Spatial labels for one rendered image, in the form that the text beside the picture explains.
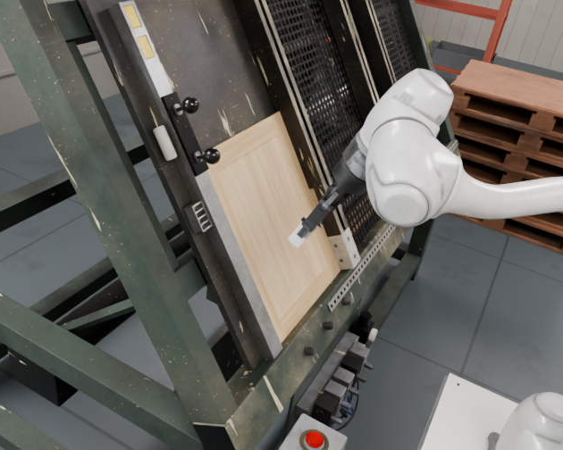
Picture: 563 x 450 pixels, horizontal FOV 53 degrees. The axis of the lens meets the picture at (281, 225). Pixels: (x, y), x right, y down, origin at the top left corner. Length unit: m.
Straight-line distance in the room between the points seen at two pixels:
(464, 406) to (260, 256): 0.74
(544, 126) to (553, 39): 5.29
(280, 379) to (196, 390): 0.27
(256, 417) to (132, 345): 1.44
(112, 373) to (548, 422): 1.10
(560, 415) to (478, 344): 1.77
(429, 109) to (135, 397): 1.06
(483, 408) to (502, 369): 1.35
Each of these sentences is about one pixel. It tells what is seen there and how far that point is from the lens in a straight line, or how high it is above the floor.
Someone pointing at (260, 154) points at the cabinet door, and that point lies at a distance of 1.63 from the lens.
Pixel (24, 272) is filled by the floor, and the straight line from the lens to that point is 3.31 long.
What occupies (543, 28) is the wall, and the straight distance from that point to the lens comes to 9.22.
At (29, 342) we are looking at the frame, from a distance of 1.77.
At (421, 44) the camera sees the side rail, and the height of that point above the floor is 1.34.
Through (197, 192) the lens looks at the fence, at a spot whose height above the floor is 1.31.
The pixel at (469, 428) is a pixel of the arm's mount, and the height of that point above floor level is 0.76.
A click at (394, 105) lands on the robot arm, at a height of 1.71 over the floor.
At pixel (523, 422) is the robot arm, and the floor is 0.98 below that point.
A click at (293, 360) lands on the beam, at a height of 0.87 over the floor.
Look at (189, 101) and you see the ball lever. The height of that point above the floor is 1.55.
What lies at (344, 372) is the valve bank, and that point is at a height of 0.76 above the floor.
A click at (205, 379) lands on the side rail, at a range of 1.32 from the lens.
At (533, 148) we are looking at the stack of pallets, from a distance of 4.07.
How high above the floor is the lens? 2.01
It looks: 33 degrees down
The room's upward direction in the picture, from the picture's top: 9 degrees clockwise
